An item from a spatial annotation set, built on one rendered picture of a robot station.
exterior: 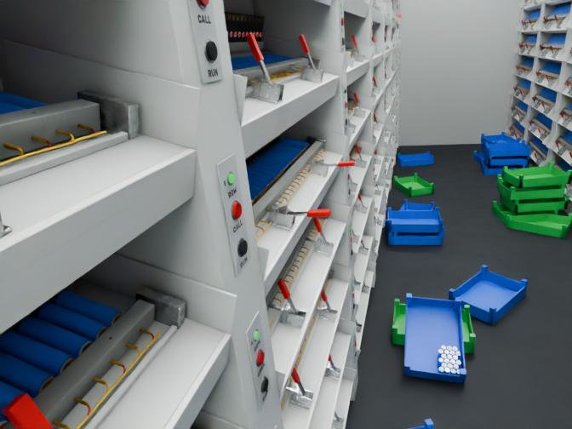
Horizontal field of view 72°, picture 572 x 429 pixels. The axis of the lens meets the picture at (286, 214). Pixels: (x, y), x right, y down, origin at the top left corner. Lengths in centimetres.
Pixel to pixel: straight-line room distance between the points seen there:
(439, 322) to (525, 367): 31
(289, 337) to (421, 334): 103
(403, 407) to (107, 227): 133
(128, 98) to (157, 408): 26
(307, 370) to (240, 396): 44
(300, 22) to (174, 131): 71
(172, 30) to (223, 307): 25
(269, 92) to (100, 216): 36
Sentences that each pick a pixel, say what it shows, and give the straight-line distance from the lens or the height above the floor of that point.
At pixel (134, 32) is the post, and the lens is 36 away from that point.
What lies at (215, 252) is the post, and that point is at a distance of 38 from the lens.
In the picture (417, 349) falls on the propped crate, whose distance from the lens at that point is 164.
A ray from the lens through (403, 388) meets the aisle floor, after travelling 156.
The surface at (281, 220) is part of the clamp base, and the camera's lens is 62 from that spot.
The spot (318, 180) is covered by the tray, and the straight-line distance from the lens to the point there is 83.
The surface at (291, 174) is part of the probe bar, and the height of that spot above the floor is 91.
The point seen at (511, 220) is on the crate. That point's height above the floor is 5.
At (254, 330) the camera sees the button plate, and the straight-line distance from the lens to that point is 48.
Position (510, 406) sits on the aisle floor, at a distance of 159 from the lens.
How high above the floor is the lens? 113
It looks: 23 degrees down
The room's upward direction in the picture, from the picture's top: 6 degrees counter-clockwise
